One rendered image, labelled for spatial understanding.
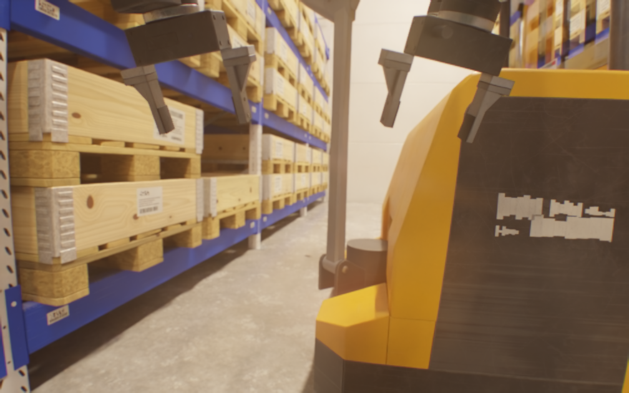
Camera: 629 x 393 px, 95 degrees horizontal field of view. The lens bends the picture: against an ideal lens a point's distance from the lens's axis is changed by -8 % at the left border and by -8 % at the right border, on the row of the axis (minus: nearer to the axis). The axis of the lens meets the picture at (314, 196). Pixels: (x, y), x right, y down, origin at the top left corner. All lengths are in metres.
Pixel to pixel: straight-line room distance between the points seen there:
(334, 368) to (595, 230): 0.61
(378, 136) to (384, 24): 2.26
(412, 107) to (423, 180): 6.09
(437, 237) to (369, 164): 5.93
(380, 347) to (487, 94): 0.53
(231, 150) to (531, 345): 2.51
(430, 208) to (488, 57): 0.30
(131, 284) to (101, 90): 0.73
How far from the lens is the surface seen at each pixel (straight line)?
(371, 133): 6.61
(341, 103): 0.94
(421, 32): 0.46
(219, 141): 2.89
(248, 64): 0.47
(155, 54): 0.50
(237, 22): 2.25
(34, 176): 1.10
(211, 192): 1.78
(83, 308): 1.31
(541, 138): 0.72
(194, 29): 0.47
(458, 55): 0.48
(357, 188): 6.58
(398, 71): 0.47
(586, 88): 0.77
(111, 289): 1.38
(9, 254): 1.15
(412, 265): 0.68
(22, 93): 1.15
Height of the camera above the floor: 0.69
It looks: 5 degrees down
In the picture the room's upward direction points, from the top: 2 degrees clockwise
